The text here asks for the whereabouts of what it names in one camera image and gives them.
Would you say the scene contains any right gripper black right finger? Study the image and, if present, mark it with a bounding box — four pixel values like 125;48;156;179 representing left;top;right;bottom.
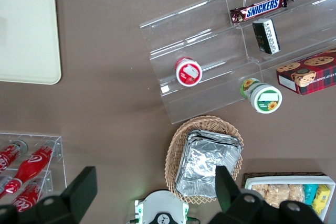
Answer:
208;165;324;224

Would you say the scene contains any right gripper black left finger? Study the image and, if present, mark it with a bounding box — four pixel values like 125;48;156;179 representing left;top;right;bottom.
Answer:
0;166;98;224

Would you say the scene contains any aluminium foil tray stack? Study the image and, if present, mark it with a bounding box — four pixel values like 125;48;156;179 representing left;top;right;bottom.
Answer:
175;129;244;199

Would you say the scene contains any dark woven basket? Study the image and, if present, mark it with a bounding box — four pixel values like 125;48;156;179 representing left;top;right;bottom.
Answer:
240;172;329;190

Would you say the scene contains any white rectangular snack tray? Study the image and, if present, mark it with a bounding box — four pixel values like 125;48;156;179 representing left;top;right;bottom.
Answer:
244;176;336;222

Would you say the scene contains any oval light wicker basket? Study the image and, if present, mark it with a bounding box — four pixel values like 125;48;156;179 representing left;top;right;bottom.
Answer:
164;115;244;204

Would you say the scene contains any cream plastic tray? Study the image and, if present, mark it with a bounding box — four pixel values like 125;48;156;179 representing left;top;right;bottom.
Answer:
0;0;62;86

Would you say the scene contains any rice cracker snack pack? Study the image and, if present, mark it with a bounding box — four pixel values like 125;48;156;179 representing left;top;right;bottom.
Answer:
251;183;270;201
288;183;306;204
266;183;290;208

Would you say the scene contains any clear acrylic bottle rack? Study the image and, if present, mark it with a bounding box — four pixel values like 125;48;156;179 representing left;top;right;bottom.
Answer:
0;132;68;206

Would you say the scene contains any red Coca-Cola bottle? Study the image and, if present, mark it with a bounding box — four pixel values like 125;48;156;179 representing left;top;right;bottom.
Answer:
4;145;55;195
10;180;45;213
0;140;29;175
0;174;13;196

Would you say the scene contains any teal snack packet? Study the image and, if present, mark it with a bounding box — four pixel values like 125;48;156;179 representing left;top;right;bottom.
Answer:
303;183;319;206

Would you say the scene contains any yellow snack packet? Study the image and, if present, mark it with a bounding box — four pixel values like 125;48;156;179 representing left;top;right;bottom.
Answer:
311;184;331;215

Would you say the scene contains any green sunflower yogurt cup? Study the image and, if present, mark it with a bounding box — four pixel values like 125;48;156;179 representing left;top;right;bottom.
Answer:
239;78;283;114

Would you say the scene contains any red strawberry yogurt cup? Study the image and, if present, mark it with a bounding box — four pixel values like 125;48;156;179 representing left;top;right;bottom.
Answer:
174;56;203;88

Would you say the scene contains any red tartan cookie box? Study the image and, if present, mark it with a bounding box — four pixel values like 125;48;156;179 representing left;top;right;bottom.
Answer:
276;48;336;96

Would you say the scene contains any clear acrylic stepped shelf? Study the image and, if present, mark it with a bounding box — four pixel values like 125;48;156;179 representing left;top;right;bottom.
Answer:
139;0;336;125

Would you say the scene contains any small black box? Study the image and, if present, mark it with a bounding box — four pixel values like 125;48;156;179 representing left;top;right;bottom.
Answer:
251;18;281;56

